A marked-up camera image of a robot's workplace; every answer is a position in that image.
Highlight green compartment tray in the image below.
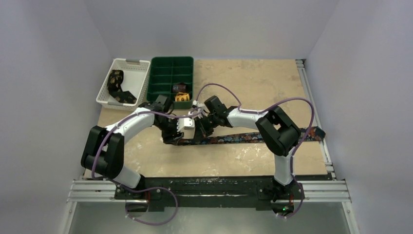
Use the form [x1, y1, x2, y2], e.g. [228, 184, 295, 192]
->
[146, 56, 194, 110]

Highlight navy floral tie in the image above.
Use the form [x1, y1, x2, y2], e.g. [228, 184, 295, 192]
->
[168, 126, 326, 146]

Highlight rolled dark red tie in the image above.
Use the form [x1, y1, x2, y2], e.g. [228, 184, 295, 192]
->
[172, 83, 188, 93]

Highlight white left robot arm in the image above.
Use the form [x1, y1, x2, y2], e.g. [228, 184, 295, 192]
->
[81, 95, 184, 199]

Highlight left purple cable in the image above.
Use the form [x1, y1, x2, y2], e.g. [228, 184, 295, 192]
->
[91, 108, 204, 226]

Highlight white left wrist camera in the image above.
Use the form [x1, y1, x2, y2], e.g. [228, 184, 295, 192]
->
[177, 117, 195, 132]

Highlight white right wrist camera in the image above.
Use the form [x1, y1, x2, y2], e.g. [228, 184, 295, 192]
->
[191, 100, 205, 116]

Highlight purple cable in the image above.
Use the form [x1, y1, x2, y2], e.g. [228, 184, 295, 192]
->
[91, 108, 204, 226]
[195, 83, 315, 219]

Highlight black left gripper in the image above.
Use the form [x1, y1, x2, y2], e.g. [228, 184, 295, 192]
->
[154, 116, 184, 144]

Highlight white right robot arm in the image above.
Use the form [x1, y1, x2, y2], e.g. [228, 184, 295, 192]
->
[194, 96, 301, 198]

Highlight aluminium frame rail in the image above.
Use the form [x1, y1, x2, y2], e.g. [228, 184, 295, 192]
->
[66, 58, 352, 204]

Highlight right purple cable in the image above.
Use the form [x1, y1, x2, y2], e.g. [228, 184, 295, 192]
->
[195, 83, 315, 219]

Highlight black gold patterned tie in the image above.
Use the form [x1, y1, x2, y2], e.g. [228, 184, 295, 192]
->
[107, 70, 137, 104]

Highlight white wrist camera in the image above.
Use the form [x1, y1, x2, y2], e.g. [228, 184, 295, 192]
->
[177, 117, 195, 132]
[191, 100, 205, 116]

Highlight rolled yellow tie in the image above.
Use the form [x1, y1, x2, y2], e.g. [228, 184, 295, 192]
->
[174, 92, 190, 102]

